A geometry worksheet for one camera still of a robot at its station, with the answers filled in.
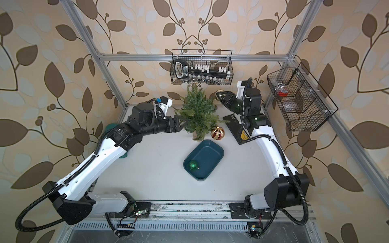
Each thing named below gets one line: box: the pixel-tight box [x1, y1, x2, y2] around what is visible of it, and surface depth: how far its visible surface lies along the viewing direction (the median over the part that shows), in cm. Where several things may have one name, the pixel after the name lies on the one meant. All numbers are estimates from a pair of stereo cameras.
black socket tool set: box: [174, 59, 231, 84], surface depth 86 cm
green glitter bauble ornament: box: [188, 159, 200, 171], surface depth 86 cm
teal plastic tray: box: [183, 139, 225, 182], surface depth 93 cm
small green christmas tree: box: [174, 83, 231, 142], surface depth 80 cm
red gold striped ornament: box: [210, 126, 225, 141], surface depth 78 cm
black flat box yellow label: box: [222, 114, 251, 145], surface depth 104 cm
